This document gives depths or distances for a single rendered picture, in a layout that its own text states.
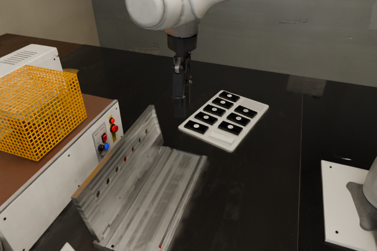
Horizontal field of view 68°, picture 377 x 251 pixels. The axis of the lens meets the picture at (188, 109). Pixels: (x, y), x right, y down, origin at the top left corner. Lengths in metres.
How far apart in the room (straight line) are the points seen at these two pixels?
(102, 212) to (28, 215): 0.19
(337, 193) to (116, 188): 0.73
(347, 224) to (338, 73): 2.22
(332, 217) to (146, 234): 0.57
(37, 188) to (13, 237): 0.13
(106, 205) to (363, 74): 2.70
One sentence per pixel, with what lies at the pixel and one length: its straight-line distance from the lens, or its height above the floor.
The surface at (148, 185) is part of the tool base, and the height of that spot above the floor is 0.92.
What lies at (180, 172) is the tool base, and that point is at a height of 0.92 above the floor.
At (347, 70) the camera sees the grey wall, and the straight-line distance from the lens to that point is 3.10.
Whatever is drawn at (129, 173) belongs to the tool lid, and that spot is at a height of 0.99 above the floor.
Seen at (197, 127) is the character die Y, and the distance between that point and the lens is 1.23.
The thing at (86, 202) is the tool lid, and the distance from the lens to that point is 0.80.
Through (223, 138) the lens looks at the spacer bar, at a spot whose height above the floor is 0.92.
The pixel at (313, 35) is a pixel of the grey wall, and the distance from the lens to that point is 2.94.
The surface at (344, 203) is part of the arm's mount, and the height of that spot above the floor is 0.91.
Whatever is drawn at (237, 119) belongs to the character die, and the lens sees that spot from 1.29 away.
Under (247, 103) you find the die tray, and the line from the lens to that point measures 1.43.
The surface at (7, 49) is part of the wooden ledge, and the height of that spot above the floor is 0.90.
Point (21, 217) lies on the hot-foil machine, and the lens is 0.90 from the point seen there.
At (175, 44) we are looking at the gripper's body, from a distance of 0.70.
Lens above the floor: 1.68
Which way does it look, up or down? 34 degrees down
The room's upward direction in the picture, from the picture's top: straight up
